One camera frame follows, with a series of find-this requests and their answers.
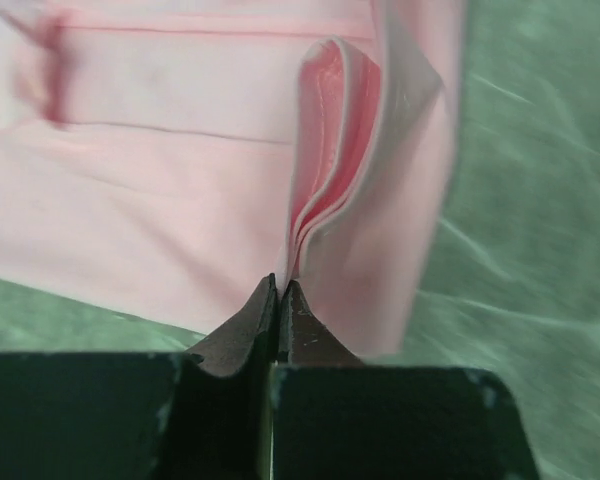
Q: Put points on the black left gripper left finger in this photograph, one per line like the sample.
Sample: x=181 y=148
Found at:
x=243 y=342

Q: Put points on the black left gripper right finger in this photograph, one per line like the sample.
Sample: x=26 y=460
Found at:
x=304 y=339

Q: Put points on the pink t shirt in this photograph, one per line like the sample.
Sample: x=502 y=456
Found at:
x=159 y=158

